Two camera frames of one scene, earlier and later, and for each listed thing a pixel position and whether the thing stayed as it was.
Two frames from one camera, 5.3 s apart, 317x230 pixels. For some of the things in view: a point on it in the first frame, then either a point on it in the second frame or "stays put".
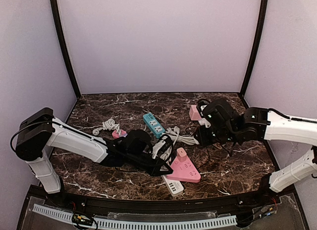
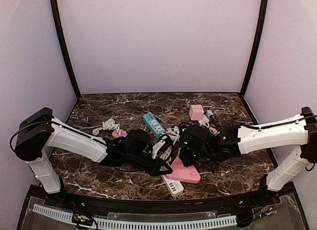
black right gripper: (202, 136) to (187, 153)
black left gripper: (153, 166) stays put
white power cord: (175, 136) stays put
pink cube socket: (194, 113) stays put
